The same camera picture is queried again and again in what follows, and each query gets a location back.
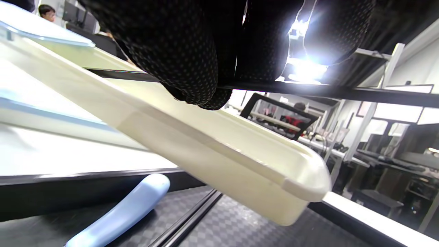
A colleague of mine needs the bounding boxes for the person's right hand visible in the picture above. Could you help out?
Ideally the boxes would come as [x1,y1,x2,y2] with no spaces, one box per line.
[77,0,376,111]

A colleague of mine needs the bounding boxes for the blue lunch box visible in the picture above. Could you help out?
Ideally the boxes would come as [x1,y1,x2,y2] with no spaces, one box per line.
[0,2,332,227]

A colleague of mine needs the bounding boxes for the blue handled spoon utensil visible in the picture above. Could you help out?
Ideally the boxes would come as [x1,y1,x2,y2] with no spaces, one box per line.
[64,173,171,247]

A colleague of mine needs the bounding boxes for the black plastic tray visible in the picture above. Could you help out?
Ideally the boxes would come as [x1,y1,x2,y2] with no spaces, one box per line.
[0,168,417,247]

